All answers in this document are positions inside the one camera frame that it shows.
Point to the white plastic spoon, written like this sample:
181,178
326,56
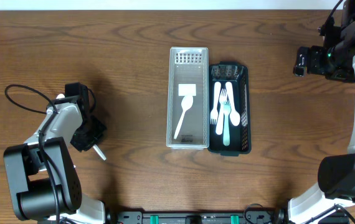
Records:
99,152
59,96
234,115
186,104

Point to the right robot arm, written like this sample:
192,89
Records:
334,190

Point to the white label sticker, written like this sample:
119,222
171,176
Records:
185,89

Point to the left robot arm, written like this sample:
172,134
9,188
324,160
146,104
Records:
43,183

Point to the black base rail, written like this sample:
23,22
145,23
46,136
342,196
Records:
252,214

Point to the white plastic fork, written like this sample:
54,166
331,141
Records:
226,132
222,100

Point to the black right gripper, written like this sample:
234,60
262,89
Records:
319,53

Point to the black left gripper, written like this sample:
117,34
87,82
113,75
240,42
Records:
88,137

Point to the white plastic utensil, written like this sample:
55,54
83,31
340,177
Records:
214,112

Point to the dark green perforated basket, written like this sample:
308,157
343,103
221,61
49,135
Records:
240,136

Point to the clear perforated plastic basket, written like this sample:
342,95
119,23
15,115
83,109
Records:
188,65

